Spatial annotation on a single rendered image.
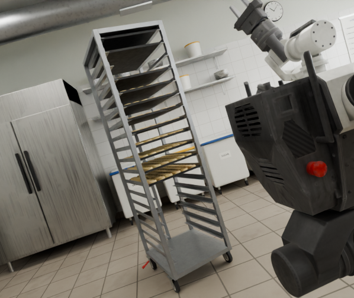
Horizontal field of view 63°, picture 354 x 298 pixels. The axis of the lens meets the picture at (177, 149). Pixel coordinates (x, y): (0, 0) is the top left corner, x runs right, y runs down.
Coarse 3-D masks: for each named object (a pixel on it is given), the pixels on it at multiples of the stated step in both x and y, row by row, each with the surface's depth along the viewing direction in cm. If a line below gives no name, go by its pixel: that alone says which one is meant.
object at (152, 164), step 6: (162, 156) 251; (168, 156) 236; (174, 156) 225; (180, 156) 206; (144, 162) 248; (150, 162) 231; (156, 162) 216; (162, 162) 204; (168, 162) 198; (132, 168) 230; (144, 168) 203; (150, 168) 192
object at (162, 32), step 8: (160, 24) 197; (160, 32) 198; (168, 48) 198; (168, 56) 199; (176, 72) 200; (176, 80) 200; (184, 96) 201; (184, 104) 201; (184, 112) 204; (192, 128) 203; (192, 136) 204; (200, 152) 204; (200, 160) 205; (208, 176) 206; (208, 184) 205; (216, 200) 207; (216, 208) 207; (224, 232) 208; (224, 240) 210
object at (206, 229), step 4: (188, 220) 261; (188, 224) 257; (192, 224) 254; (196, 224) 248; (200, 224) 240; (200, 228) 239; (204, 228) 235; (208, 228) 228; (208, 232) 225; (212, 232) 223; (216, 232) 218; (220, 232) 211; (216, 236) 214; (220, 236) 212
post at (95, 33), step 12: (96, 36) 179; (108, 72) 181; (120, 108) 183; (132, 144) 185; (144, 180) 187; (144, 192) 189; (156, 216) 189; (156, 228) 191; (168, 252) 191; (168, 264) 193
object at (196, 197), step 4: (180, 192) 258; (184, 196) 248; (188, 196) 243; (192, 196) 236; (196, 196) 230; (200, 196) 223; (200, 200) 220; (204, 200) 216; (208, 200) 212; (212, 200) 207
